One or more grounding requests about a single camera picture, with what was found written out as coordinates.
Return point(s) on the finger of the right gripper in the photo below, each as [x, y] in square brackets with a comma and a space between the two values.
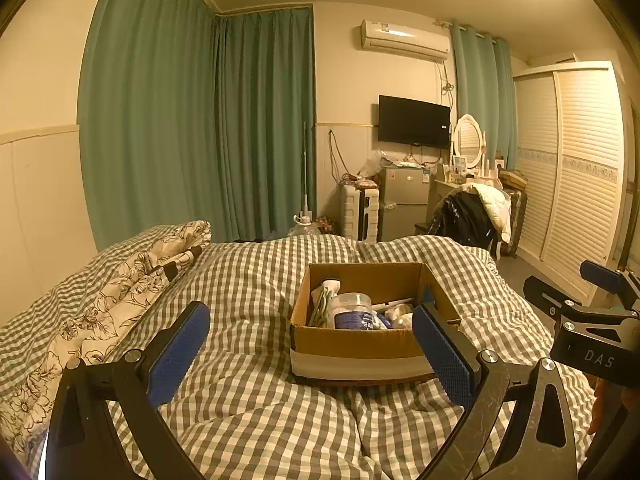
[622, 284]
[546, 298]

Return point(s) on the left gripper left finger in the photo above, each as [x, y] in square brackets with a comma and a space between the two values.
[171, 353]

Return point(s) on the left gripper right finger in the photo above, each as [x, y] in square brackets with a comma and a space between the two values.
[452, 357]

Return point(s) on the clear jar blue label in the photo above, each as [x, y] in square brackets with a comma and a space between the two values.
[353, 311]

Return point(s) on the white cream tube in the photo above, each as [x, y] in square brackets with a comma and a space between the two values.
[383, 306]

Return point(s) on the silvery foil pouch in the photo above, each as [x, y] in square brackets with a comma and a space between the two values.
[400, 316]

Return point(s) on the white puffy coat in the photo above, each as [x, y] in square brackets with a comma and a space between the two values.
[497, 205]

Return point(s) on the black jacket on chair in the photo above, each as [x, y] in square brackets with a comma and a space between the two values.
[463, 218]

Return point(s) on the floral folded blanket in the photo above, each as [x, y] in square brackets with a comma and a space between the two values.
[86, 316]

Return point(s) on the brown cardboard box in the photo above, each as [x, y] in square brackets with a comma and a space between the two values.
[341, 331]

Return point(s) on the white socks bundle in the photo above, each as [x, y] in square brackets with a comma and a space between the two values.
[321, 303]

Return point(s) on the white louvered wardrobe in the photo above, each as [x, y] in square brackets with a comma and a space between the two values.
[571, 151]

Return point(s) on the silver mini fridge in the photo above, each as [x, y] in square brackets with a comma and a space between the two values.
[404, 194]

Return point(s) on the white oval vanity mirror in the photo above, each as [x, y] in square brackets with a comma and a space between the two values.
[469, 141]

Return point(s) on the large clear water jug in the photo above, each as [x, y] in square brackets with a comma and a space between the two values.
[303, 225]

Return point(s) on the white suitcase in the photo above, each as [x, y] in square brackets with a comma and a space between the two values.
[360, 206]

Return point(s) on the green window curtain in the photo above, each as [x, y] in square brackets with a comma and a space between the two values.
[485, 88]

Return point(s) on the large green curtain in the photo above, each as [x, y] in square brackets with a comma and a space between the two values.
[187, 115]

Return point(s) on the white air conditioner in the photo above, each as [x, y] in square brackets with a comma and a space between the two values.
[404, 40]

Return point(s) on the black wall television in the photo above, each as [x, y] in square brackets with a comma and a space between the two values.
[413, 122]

